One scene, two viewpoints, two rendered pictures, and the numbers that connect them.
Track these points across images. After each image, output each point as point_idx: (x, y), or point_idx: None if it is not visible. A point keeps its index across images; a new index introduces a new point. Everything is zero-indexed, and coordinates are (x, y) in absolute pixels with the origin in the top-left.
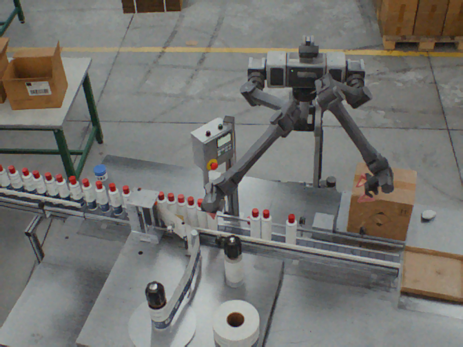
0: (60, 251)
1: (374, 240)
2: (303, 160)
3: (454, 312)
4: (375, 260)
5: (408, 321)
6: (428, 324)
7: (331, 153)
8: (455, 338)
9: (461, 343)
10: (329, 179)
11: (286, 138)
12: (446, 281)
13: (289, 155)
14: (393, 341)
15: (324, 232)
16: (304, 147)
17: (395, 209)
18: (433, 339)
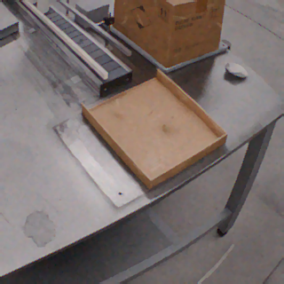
0: None
1: (105, 31)
2: (236, 39)
3: (116, 188)
4: (83, 54)
5: (43, 151)
6: (59, 172)
7: (265, 51)
8: (71, 214)
9: (71, 226)
10: (224, 41)
11: (237, 21)
12: (161, 146)
13: (228, 30)
14: (2, 154)
15: (69, 5)
16: (247, 35)
17: (155, 6)
18: (43, 191)
